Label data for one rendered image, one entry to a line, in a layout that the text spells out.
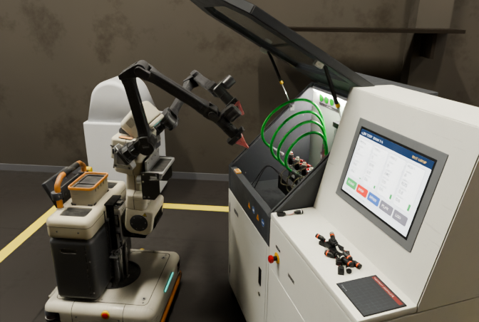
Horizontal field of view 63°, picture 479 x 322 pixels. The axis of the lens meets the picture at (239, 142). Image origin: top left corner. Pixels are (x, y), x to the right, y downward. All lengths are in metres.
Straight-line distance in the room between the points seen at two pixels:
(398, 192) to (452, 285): 0.33
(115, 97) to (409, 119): 2.78
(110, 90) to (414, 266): 2.97
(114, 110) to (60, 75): 1.22
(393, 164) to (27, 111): 4.35
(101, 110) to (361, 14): 2.66
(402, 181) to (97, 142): 2.99
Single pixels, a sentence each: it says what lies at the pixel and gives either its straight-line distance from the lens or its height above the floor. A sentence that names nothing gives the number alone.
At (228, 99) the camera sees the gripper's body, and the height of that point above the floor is 1.42.
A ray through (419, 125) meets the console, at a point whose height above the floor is 1.50.
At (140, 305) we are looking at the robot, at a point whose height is 0.28.
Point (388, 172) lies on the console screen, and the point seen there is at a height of 1.31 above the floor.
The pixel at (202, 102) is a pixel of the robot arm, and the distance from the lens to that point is 1.82.
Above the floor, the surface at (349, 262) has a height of 1.01.
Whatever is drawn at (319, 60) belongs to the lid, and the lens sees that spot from 1.70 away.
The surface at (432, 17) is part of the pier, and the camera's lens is 4.12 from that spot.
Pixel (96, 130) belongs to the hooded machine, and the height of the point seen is 0.81.
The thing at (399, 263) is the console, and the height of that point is 1.05.
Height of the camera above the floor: 1.86
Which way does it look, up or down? 19 degrees down
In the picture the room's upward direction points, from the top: 1 degrees clockwise
